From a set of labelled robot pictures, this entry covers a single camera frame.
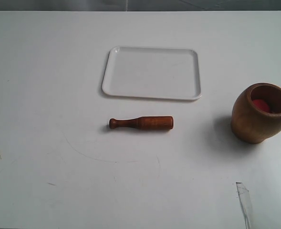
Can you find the brown wooden pestle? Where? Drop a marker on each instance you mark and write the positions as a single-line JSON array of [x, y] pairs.
[[144, 123]]

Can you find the red ball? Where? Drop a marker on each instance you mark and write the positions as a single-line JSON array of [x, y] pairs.
[[262, 105]]

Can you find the white rectangular plastic tray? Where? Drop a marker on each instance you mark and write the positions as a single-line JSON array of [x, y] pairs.
[[152, 73]]

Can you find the clear tape strip right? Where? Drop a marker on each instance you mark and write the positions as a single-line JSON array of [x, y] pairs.
[[245, 204]]

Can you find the brown wooden mortar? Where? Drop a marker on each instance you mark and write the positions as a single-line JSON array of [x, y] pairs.
[[252, 125]]

